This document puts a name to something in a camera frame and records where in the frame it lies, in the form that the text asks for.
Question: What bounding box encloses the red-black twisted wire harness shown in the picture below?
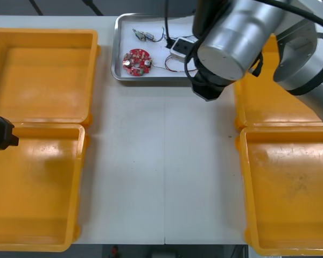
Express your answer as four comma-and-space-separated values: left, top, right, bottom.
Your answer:
152, 54, 200, 74

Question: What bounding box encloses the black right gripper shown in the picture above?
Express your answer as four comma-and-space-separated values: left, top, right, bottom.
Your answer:
191, 69, 229, 102

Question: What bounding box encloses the small metal solenoid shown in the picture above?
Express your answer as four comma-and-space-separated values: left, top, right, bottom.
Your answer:
131, 26, 169, 43

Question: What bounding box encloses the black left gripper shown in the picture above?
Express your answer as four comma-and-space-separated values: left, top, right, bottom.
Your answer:
0, 116, 19, 152

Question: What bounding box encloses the white liner sheet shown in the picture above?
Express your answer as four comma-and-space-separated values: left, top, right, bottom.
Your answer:
120, 20, 199, 81

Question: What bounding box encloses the steel tray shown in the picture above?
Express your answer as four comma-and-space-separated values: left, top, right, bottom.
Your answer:
110, 13, 205, 87

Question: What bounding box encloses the yellow-orange plastic bin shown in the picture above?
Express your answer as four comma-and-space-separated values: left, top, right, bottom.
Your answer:
234, 126, 323, 257
0, 28, 101, 127
233, 33, 323, 129
0, 122, 91, 253

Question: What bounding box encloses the round red circuit board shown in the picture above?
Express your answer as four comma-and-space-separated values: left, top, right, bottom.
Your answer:
122, 47, 154, 78

